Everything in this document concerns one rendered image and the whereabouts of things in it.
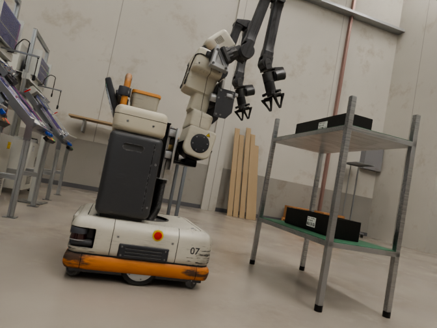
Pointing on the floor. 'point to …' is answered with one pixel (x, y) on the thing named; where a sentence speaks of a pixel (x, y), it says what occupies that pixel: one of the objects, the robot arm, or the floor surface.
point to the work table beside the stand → (179, 190)
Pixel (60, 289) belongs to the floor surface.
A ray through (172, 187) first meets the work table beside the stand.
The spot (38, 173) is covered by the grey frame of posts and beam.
